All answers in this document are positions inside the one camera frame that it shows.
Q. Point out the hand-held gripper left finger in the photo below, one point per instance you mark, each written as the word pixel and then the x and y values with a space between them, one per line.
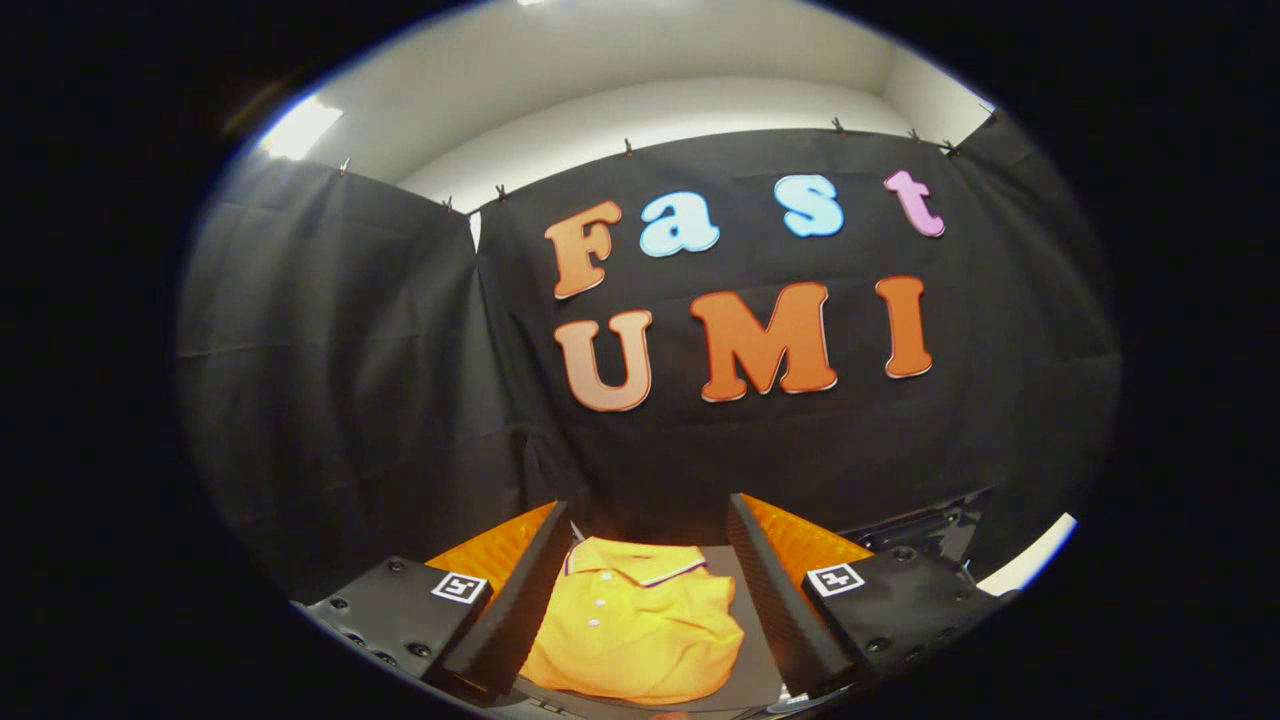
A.
pixel 520 590

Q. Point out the grey flat board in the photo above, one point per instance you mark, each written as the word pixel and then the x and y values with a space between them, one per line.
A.
pixel 755 660

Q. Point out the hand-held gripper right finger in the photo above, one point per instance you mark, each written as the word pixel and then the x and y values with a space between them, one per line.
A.
pixel 775 590

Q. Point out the orange polo shirt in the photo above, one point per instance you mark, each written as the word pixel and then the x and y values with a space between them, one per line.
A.
pixel 640 630

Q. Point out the grey toy washing machine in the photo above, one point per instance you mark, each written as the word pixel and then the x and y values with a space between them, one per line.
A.
pixel 935 525

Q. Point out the black backdrop cloth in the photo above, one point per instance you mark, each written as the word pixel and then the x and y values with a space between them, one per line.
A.
pixel 380 380

